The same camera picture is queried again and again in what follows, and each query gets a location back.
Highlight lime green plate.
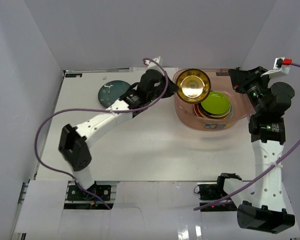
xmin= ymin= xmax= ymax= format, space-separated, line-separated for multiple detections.
xmin=200 ymin=91 xmax=231 ymax=118

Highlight pink translucent plastic bin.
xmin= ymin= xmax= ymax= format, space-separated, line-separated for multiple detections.
xmin=173 ymin=68 xmax=254 ymax=131

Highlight purple cable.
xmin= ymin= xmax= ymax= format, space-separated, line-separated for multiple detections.
xmin=34 ymin=57 xmax=170 ymax=210
xmin=192 ymin=62 xmax=300 ymax=212

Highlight dark blue ceramic plate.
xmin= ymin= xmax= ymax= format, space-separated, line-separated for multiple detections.
xmin=98 ymin=80 xmax=131 ymax=108

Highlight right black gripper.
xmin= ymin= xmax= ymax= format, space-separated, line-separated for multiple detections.
xmin=228 ymin=66 xmax=271 ymax=115

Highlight yellow patterned plate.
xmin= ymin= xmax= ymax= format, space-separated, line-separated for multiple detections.
xmin=174 ymin=68 xmax=211 ymax=104

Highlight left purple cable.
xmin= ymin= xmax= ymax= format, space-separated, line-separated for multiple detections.
xmin=34 ymin=57 xmax=170 ymax=210

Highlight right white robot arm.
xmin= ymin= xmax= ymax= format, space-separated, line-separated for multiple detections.
xmin=228 ymin=66 xmax=296 ymax=234

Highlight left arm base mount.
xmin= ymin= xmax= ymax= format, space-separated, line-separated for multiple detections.
xmin=63 ymin=182 xmax=116 ymax=210

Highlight papers at table back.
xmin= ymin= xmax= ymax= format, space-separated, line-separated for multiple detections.
xmin=129 ymin=67 xmax=179 ymax=75

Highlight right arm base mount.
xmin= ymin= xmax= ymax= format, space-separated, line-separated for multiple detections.
xmin=193 ymin=183 xmax=237 ymax=212

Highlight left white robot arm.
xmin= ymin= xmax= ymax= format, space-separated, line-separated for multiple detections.
xmin=58 ymin=69 xmax=179 ymax=200

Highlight red and teal plate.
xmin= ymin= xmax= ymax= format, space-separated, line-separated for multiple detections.
xmin=193 ymin=103 xmax=233 ymax=120

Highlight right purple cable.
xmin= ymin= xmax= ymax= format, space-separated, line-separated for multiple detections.
xmin=192 ymin=62 xmax=300 ymax=212

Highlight black label sticker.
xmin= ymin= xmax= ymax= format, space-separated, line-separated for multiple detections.
xmin=64 ymin=73 xmax=83 ymax=78

